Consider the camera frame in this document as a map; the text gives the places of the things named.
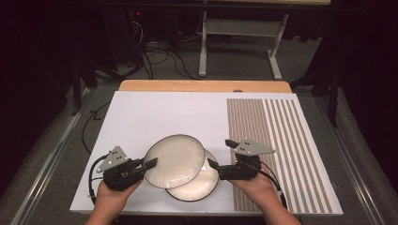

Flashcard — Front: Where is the person's right hand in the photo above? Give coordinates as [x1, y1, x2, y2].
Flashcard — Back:
[229, 164, 282, 211]

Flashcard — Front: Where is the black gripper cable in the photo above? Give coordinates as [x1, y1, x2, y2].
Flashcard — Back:
[87, 154, 109, 204]
[242, 159, 288, 210]

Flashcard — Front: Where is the metal floor rail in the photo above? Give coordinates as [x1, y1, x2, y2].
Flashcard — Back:
[9, 88, 92, 225]
[314, 96, 392, 225]

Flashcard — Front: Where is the bundle of black floor cables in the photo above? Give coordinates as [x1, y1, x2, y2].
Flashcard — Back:
[125, 18, 202, 81]

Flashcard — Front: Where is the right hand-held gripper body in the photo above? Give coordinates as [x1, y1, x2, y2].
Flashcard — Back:
[217, 139, 277, 182]

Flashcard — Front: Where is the striped grey placemat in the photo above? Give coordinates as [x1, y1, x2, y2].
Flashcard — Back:
[226, 97, 334, 214]

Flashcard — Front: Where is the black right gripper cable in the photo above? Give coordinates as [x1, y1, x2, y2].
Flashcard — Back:
[242, 159, 288, 210]

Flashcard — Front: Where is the white metal desk frame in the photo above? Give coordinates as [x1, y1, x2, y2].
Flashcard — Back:
[198, 10, 291, 81]

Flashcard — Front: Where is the person's left hand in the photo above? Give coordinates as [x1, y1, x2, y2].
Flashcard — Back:
[94, 178, 144, 218]

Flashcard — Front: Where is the wooden table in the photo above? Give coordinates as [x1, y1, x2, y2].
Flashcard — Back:
[118, 79, 293, 94]

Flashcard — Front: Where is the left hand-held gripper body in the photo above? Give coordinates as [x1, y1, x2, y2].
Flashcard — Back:
[96, 145, 146, 192]

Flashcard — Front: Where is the black metal stand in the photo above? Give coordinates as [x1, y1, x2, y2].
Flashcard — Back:
[289, 67, 343, 128]
[69, 57, 99, 117]

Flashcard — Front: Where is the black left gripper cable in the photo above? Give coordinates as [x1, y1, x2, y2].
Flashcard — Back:
[87, 154, 109, 204]

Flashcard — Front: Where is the white plate with dark rim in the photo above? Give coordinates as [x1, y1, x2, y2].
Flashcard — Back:
[165, 149, 220, 203]
[143, 134, 207, 189]

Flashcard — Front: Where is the white surface board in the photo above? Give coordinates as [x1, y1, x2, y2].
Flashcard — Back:
[69, 90, 344, 218]

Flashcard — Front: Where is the black floor cable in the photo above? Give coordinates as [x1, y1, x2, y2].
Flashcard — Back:
[81, 100, 111, 155]

